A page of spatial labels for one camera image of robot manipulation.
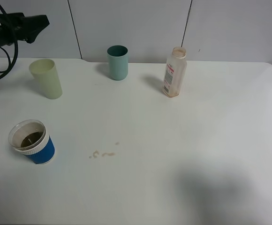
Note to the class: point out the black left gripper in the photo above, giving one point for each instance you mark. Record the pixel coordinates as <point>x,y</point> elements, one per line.
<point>26,28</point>

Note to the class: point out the light green plastic cup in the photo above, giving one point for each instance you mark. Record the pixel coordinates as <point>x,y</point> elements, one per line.
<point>45,73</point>

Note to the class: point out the clear plastic beverage bottle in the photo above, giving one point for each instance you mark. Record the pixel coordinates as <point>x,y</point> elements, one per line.
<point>176,65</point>

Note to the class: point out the teal plastic cup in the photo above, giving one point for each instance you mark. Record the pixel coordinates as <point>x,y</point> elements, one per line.
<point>118,62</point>

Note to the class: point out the blue white ribbed cup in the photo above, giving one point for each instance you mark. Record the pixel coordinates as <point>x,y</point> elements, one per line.
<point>31,139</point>

